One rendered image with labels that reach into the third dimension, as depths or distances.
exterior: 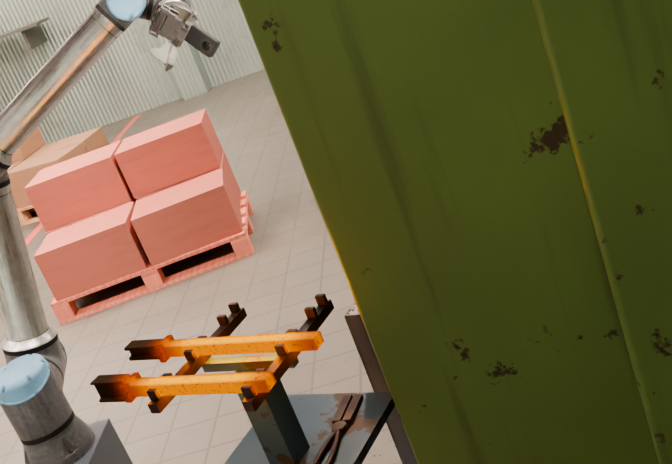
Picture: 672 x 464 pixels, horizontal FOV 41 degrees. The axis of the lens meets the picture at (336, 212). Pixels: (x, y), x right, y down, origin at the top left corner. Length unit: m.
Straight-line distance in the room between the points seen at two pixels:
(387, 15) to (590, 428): 0.72
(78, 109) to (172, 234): 6.29
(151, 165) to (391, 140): 4.09
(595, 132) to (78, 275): 4.29
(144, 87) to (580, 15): 9.97
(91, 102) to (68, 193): 5.72
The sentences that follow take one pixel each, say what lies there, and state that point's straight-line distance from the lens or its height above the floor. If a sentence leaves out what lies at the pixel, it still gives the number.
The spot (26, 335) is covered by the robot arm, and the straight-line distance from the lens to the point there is 2.60.
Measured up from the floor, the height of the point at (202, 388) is 1.03.
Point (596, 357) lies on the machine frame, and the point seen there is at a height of 0.95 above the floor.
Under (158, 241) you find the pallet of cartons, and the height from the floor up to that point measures 0.26.
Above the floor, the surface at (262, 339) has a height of 1.03.
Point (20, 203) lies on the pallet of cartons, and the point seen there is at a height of 0.18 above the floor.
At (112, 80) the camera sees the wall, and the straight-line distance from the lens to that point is 11.00.
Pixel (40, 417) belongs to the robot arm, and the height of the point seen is 0.75.
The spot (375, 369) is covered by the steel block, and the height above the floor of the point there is 0.78.
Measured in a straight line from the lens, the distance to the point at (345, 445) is 1.76.
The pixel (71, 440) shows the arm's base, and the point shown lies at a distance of 2.52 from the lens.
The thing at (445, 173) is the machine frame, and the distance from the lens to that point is 1.32.
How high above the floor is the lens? 1.73
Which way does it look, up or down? 19 degrees down
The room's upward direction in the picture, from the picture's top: 21 degrees counter-clockwise
